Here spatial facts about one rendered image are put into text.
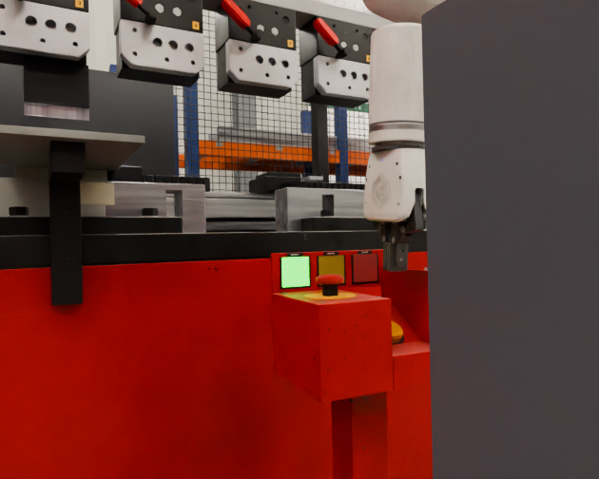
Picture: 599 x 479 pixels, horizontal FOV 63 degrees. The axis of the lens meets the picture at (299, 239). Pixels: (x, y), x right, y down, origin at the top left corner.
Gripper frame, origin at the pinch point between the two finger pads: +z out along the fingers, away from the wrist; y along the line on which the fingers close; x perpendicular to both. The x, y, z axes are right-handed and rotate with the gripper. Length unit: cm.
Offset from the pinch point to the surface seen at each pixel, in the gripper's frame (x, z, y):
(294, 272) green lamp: -11.6, 3.0, -9.7
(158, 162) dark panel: -20, -19, -89
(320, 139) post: 47, -33, -118
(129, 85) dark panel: -27, -40, -91
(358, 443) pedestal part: -7.0, 25.2, 2.5
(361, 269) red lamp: 0.4, 3.1, -9.6
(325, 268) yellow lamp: -6.2, 2.6, -9.7
